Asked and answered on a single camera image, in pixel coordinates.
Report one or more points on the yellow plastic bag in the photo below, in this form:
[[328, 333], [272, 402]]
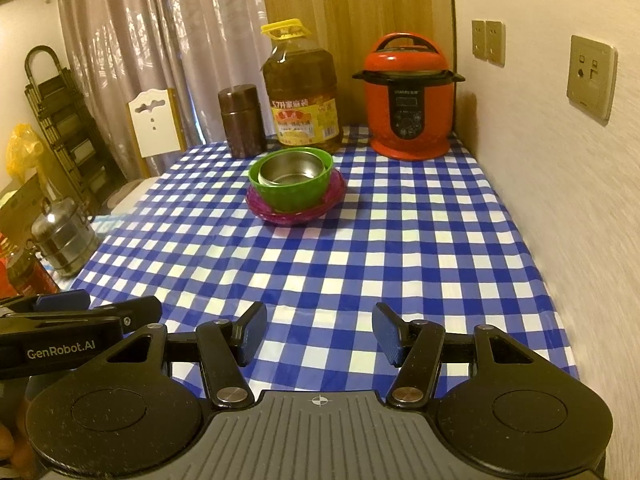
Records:
[[25, 152]]

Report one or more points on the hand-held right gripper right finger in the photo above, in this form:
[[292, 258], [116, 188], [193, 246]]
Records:
[[387, 332]]

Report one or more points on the wooden wall panel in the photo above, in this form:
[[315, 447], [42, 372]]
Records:
[[360, 5]]

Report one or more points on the stainless steel bowl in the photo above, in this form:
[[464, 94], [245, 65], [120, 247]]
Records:
[[292, 167]]

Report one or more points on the cardboard box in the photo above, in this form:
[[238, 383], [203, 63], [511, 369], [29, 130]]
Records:
[[17, 205]]

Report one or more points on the dark folding rack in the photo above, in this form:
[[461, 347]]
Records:
[[65, 125]]

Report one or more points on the red electric pressure cooker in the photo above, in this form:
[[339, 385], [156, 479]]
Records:
[[407, 105]]

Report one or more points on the blue white checked tablecloth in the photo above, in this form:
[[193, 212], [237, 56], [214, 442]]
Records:
[[375, 250]]

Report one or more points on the tiered steel food container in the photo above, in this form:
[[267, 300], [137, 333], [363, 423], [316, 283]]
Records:
[[65, 240]]

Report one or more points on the green plastic bowl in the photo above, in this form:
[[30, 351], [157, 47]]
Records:
[[290, 197]]

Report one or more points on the white wooden chair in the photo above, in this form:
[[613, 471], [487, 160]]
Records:
[[155, 135]]

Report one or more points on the beige curtain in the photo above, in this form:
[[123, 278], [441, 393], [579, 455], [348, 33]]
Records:
[[165, 35]]

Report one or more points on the large cooking oil bottle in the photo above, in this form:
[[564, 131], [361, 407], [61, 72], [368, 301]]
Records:
[[300, 95]]

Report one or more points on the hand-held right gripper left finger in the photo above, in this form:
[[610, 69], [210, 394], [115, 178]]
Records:
[[252, 332]]

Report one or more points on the person's left hand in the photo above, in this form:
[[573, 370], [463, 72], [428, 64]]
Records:
[[6, 442]]

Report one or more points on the red package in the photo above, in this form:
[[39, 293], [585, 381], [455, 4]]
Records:
[[20, 272]]

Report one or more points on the gold wall socket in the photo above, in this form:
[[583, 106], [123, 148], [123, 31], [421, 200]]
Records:
[[591, 77]]

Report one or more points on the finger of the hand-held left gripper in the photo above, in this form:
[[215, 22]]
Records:
[[142, 310], [62, 301]]

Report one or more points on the gold wall switch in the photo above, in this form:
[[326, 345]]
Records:
[[495, 42], [478, 39]]

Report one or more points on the brown cylindrical canister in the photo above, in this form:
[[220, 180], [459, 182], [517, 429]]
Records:
[[242, 120]]

